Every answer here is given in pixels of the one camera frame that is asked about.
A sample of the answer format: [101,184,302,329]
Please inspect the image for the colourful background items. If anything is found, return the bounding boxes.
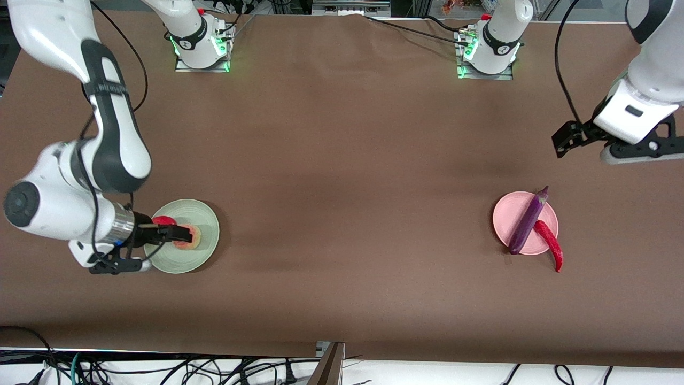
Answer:
[441,0,498,14]

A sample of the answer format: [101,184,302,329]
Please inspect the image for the red chili pepper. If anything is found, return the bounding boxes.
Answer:
[534,220,563,273]

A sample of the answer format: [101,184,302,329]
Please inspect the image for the grey metal frame box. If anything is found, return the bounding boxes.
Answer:
[313,0,391,17]

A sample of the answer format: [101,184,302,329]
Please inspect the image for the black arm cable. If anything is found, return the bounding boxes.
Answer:
[554,0,584,128]
[77,0,149,268]

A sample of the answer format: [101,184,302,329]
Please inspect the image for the tangled black cables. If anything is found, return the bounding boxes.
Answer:
[80,354,321,385]

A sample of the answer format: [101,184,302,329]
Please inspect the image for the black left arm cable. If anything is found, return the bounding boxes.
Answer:
[554,0,584,128]

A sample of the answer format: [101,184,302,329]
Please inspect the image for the brown table cover sheet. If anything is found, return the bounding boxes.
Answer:
[0,8,684,369]

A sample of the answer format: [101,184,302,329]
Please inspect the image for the thick black floor cable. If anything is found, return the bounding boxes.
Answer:
[0,325,60,385]

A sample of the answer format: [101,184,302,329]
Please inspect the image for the pink plate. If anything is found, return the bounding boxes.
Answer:
[492,191,559,256]

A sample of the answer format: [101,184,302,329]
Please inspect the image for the long black table cable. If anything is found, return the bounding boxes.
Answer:
[363,15,471,46]

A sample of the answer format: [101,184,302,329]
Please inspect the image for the peach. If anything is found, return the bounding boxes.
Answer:
[172,226,203,251]

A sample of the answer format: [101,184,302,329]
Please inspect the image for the purple eggplant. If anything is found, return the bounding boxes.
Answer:
[508,185,550,256]

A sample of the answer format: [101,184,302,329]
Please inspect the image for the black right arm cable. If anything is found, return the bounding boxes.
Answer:
[77,0,149,268]

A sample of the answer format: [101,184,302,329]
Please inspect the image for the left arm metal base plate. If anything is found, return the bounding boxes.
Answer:
[457,32,514,81]

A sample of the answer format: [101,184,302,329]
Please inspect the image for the aluminium profile post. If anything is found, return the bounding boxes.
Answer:
[307,341,346,385]

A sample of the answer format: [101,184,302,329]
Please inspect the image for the light green plate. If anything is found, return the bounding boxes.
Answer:
[144,199,221,275]

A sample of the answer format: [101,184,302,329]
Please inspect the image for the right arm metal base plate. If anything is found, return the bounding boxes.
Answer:
[175,32,233,73]

